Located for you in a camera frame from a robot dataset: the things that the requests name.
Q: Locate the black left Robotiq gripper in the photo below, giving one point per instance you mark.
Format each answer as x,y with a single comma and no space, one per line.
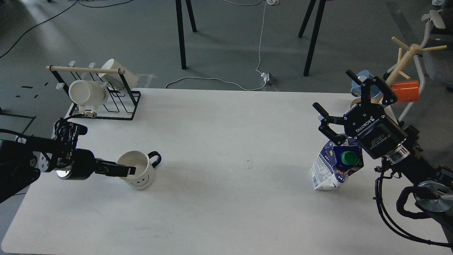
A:
84,164

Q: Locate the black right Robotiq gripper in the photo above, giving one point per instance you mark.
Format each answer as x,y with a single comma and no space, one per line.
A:
367,122

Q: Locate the white smiley face mug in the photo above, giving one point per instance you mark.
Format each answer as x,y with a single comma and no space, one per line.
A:
145,164

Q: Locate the blue white milk carton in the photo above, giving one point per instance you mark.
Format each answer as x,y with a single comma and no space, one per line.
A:
335,163

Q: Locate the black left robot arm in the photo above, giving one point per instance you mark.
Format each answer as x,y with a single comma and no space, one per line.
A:
23,162

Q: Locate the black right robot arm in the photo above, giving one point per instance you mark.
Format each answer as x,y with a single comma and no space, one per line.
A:
430,195

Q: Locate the orange mug on tree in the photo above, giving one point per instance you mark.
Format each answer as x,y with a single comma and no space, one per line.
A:
406,91

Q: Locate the white mug lying in rack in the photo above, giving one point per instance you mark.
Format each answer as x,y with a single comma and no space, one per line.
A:
91,93

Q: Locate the wooden mug tree stand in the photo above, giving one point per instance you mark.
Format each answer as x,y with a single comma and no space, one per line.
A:
405,55

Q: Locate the white office chair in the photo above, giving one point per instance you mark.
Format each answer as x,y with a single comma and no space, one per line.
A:
437,33

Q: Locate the white power adapter plug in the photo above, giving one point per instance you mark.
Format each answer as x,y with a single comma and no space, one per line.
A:
268,79

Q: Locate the black table leg right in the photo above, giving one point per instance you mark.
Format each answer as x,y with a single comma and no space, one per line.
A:
315,31

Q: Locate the black wire dish rack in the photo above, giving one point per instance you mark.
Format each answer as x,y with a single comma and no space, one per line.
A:
123,100

